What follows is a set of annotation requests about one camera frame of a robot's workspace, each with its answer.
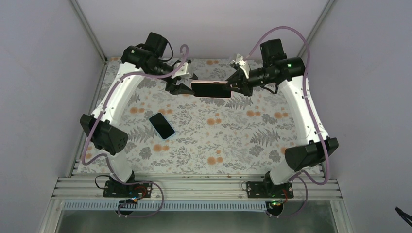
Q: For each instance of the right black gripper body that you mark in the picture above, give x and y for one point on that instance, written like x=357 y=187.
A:
x=248 y=90

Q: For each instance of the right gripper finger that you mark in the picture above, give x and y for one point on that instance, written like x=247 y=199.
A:
x=234 y=77
x=237 y=88

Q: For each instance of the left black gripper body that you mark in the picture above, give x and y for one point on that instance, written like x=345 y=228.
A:
x=172 y=84

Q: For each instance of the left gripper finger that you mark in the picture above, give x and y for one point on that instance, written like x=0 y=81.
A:
x=181 y=89
x=194 y=77

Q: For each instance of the pink phone case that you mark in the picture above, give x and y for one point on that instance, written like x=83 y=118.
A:
x=211 y=83

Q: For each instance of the black phone light-blue case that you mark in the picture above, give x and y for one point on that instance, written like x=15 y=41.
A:
x=162 y=126

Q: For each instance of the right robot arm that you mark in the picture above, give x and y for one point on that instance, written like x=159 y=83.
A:
x=314 y=145

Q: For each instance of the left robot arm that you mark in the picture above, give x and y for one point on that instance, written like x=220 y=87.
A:
x=104 y=139

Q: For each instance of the floral patterned table mat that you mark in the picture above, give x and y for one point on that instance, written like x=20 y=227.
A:
x=238 y=135

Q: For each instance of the black object at corner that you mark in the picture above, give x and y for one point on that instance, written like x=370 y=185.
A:
x=406 y=217

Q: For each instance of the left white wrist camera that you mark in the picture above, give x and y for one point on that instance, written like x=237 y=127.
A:
x=183 y=72

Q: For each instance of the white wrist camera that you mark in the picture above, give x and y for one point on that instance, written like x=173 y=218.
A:
x=183 y=72
x=238 y=62

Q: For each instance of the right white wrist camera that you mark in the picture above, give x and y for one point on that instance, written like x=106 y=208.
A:
x=238 y=62

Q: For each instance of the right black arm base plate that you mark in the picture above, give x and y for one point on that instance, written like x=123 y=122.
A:
x=262 y=189

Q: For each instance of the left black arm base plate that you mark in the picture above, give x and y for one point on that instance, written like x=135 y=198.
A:
x=114 y=189

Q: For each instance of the aluminium rail frame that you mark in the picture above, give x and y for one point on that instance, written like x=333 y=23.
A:
x=180 y=192

